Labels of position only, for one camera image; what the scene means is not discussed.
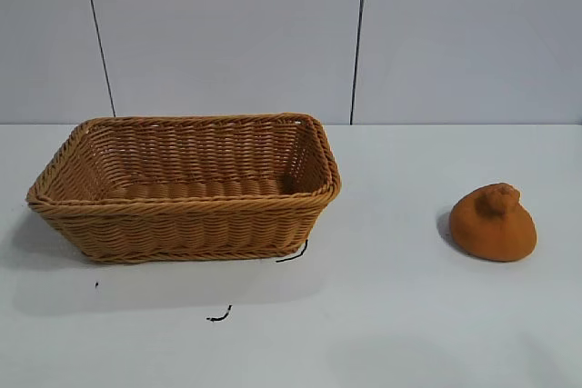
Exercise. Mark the woven wicker rectangular basket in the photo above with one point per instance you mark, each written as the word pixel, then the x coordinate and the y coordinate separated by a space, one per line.
pixel 182 229

